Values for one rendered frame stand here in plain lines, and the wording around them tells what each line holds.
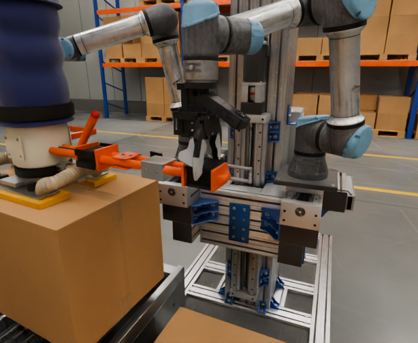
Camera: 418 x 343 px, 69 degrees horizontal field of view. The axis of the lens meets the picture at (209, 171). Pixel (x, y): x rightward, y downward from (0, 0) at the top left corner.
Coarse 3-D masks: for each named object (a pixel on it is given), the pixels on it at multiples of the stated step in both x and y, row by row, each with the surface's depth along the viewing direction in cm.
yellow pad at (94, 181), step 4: (104, 172) 106; (108, 172) 107; (84, 176) 102; (88, 176) 102; (92, 176) 102; (96, 176) 102; (100, 176) 103; (104, 176) 103; (108, 176) 103; (112, 176) 105; (88, 180) 100; (92, 180) 99; (96, 180) 99; (100, 180) 100; (104, 180) 102; (108, 180) 103; (84, 184) 100; (88, 184) 100; (92, 184) 99; (96, 184) 99; (100, 184) 100
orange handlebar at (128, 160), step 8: (72, 128) 126; (80, 128) 124; (72, 136) 112; (80, 136) 115; (64, 144) 95; (56, 152) 91; (64, 152) 89; (72, 152) 87; (112, 152) 86; (128, 152) 84; (104, 160) 82; (112, 160) 80; (120, 160) 79; (128, 160) 79; (136, 160) 82; (120, 168) 80; (128, 168) 79; (136, 168) 77; (168, 168) 73; (176, 168) 72; (224, 176) 68
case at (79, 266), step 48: (96, 192) 94; (144, 192) 100; (0, 240) 86; (48, 240) 75; (96, 240) 84; (144, 240) 103; (0, 288) 95; (48, 288) 81; (96, 288) 86; (144, 288) 107; (48, 336) 89; (96, 336) 89
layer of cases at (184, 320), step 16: (176, 320) 114; (192, 320) 114; (208, 320) 114; (160, 336) 107; (176, 336) 107; (192, 336) 107; (208, 336) 107; (224, 336) 107; (240, 336) 107; (256, 336) 107
